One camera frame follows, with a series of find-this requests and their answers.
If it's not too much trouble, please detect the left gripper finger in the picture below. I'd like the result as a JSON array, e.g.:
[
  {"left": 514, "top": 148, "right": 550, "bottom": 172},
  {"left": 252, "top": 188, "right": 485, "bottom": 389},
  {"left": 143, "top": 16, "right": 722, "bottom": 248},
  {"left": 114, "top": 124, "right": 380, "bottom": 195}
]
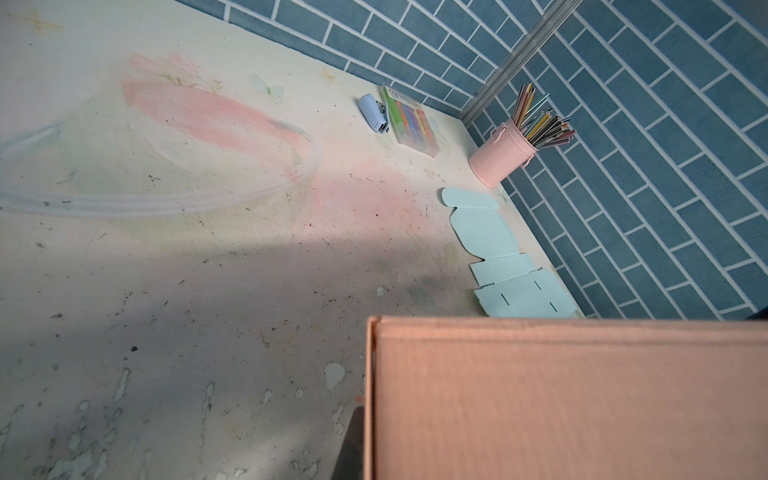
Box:
[{"left": 330, "top": 406, "right": 365, "bottom": 480}]

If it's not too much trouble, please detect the pink cardboard box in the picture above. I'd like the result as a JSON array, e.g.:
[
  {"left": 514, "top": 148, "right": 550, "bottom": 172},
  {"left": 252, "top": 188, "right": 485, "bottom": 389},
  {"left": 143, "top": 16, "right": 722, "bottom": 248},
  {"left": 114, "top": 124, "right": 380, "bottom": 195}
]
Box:
[{"left": 363, "top": 317, "right": 767, "bottom": 479}]

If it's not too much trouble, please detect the light blue cardboard box blank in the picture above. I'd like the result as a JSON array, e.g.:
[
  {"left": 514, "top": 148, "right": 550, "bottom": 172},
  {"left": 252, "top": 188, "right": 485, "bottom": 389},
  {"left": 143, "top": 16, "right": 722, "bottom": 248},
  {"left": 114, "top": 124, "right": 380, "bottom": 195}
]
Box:
[{"left": 439, "top": 188, "right": 579, "bottom": 319}]

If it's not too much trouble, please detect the coloured marker pack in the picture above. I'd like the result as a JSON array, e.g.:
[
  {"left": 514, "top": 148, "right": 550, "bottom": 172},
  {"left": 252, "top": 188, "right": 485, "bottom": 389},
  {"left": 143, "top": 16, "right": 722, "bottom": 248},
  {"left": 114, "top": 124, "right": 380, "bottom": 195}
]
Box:
[{"left": 380, "top": 86, "right": 440, "bottom": 158}]

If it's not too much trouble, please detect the pink pencil cup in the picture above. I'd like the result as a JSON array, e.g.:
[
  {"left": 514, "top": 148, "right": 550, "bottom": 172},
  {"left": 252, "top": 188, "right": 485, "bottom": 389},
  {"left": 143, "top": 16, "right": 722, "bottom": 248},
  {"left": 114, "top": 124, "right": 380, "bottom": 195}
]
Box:
[{"left": 469, "top": 120, "right": 538, "bottom": 188}]

